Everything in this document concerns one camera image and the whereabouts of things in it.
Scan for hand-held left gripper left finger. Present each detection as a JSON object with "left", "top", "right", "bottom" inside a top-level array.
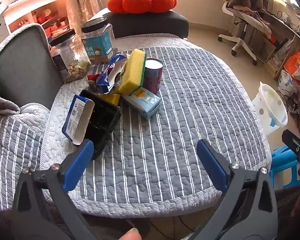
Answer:
[{"left": 12, "top": 139, "right": 103, "bottom": 240}]

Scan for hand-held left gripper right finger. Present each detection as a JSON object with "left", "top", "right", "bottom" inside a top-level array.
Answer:
[{"left": 190, "top": 139, "right": 279, "bottom": 240}]

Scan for white polka dot bin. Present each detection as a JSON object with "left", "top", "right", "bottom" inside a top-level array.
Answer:
[{"left": 251, "top": 81, "right": 288, "bottom": 135}]

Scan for blue biscuit box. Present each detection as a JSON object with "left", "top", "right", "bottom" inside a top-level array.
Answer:
[{"left": 62, "top": 94, "right": 95, "bottom": 146}]

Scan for black plastic tray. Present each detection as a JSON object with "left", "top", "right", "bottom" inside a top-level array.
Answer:
[{"left": 79, "top": 89, "right": 121, "bottom": 160}]

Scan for yellow wrapper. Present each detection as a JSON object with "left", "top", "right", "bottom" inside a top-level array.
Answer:
[{"left": 100, "top": 93, "right": 120, "bottom": 105}]

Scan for red cartoon can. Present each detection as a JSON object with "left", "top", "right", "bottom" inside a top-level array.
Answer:
[{"left": 86, "top": 74, "right": 98, "bottom": 88}]

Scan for blue snack wrapper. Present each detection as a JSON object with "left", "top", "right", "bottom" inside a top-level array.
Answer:
[{"left": 95, "top": 54, "right": 128, "bottom": 93}]

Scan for light blue carton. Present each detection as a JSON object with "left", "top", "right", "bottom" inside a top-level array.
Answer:
[{"left": 121, "top": 87, "right": 162, "bottom": 120}]

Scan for yellow green sponge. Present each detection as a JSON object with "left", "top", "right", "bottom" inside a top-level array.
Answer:
[{"left": 118, "top": 49, "right": 147, "bottom": 95}]

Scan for dark red drink can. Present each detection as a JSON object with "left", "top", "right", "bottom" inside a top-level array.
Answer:
[{"left": 143, "top": 58, "right": 164, "bottom": 95}]

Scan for person's left hand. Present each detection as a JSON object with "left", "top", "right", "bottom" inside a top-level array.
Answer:
[{"left": 117, "top": 227, "right": 142, "bottom": 240}]

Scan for blue plastic stool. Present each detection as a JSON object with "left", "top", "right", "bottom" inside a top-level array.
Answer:
[{"left": 269, "top": 146, "right": 300, "bottom": 189}]

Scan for white printed sack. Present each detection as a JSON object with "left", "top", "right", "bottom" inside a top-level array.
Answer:
[{"left": 277, "top": 69, "right": 298, "bottom": 94}]

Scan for orange cardboard box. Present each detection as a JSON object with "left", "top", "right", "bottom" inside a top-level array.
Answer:
[{"left": 284, "top": 51, "right": 300, "bottom": 78}]

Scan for dark label nut jar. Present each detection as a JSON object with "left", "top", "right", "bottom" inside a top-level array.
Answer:
[{"left": 48, "top": 29, "right": 91, "bottom": 83}]

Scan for wooden desk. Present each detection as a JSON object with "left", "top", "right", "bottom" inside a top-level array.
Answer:
[{"left": 260, "top": 2, "right": 300, "bottom": 79}]

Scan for white office chair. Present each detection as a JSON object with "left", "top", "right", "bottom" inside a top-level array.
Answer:
[{"left": 218, "top": 0, "right": 258, "bottom": 65}]

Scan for grey sofa backrest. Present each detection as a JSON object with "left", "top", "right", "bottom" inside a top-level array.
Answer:
[{"left": 0, "top": 23, "right": 65, "bottom": 113}]

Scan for teal label nut jar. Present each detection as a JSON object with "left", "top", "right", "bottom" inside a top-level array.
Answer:
[{"left": 80, "top": 17, "right": 115, "bottom": 63}]

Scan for pink storage baskets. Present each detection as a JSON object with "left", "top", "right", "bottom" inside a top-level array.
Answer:
[{"left": 31, "top": 9, "right": 68, "bottom": 38}]

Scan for dark grey seat cushion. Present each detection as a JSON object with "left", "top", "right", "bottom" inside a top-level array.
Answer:
[{"left": 86, "top": 7, "right": 190, "bottom": 39}]

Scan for patterned curtain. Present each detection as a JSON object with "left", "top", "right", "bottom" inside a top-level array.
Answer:
[{"left": 63, "top": 0, "right": 110, "bottom": 30}]

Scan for orange pumpkin cushion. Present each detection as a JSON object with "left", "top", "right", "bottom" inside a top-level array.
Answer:
[{"left": 107, "top": 0, "right": 178, "bottom": 14}]

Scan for tangle of black cables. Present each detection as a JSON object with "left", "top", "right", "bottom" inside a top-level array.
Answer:
[{"left": 277, "top": 85, "right": 300, "bottom": 125}]

